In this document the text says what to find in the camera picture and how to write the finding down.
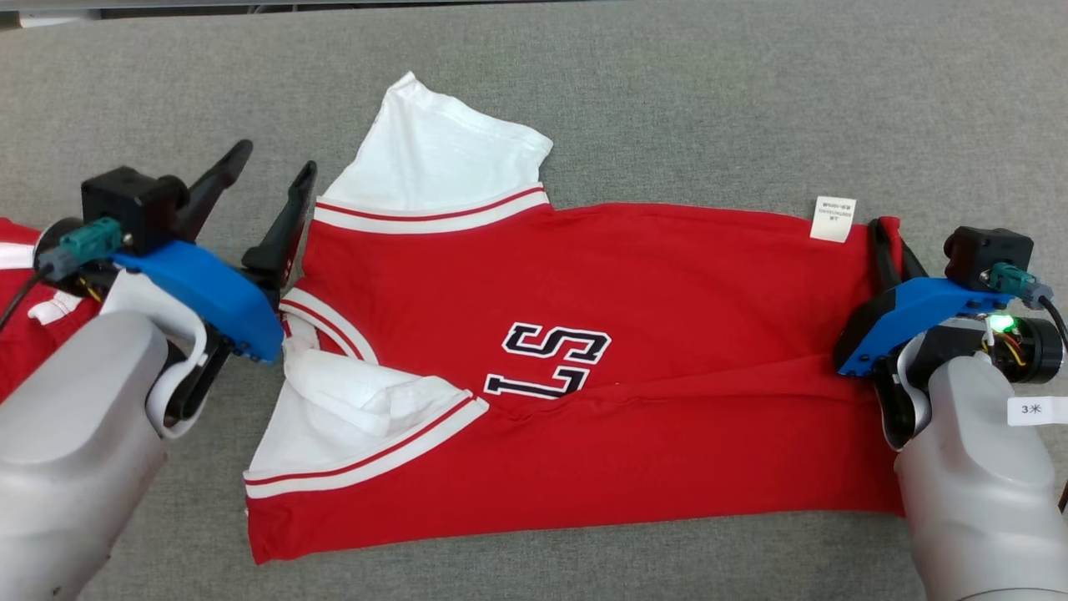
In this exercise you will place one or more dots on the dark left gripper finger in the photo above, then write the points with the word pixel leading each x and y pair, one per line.
pixel 213 188
pixel 288 225

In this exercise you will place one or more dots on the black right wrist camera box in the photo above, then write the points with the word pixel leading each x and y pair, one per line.
pixel 980 250

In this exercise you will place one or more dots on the red shorts with white stripe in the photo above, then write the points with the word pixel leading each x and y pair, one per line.
pixel 17 351

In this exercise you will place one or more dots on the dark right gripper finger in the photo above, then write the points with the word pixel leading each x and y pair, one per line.
pixel 911 265
pixel 883 259

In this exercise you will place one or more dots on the red jersey with white sleeves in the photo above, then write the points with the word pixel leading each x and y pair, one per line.
pixel 667 334

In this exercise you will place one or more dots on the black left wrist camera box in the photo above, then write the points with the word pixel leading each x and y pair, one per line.
pixel 125 204

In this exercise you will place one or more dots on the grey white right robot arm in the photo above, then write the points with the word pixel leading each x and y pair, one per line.
pixel 976 501

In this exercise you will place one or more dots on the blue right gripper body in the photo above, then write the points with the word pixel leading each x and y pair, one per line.
pixel 909 313

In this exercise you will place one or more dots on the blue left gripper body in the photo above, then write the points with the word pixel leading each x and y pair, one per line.
pixel 209 296

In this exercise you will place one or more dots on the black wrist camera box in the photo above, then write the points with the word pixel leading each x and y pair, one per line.
pixel 125 204
pixel 980 250

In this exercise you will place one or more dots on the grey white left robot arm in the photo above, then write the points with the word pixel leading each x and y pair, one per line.
pixel 67 451

